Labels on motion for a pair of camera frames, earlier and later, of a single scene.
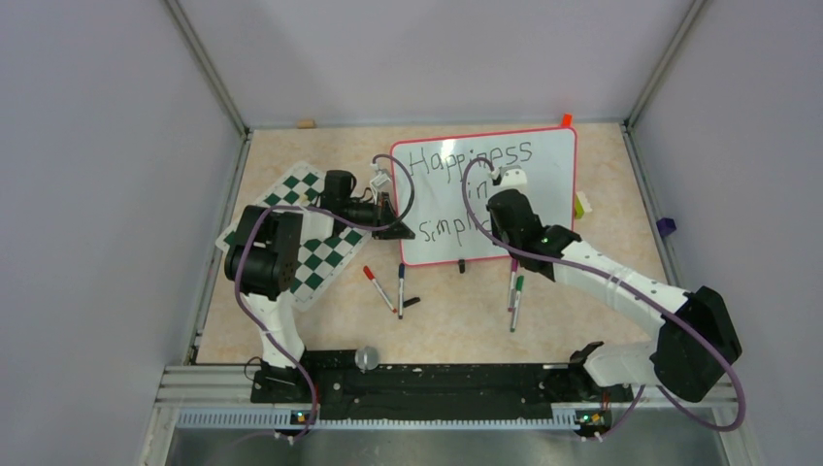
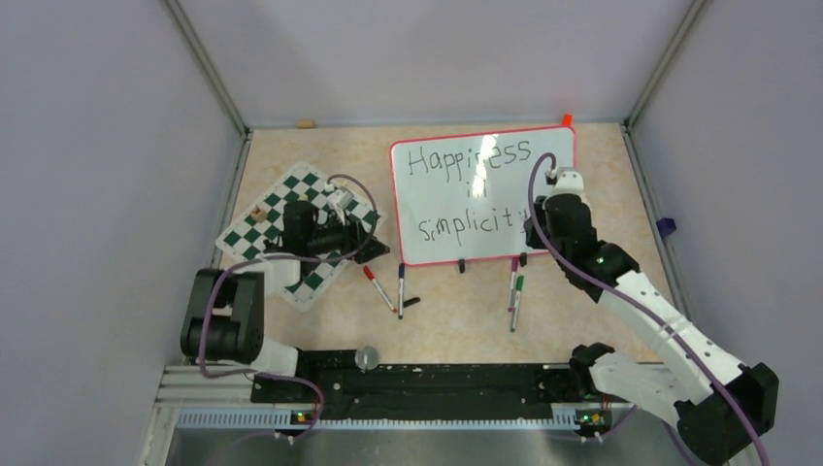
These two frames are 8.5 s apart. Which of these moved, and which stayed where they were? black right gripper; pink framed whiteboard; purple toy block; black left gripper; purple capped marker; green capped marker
Moved: black left gripper; black right gripper
Stayed: green capped marker; pink framed whiteboard; purple capped marker; purple toy block
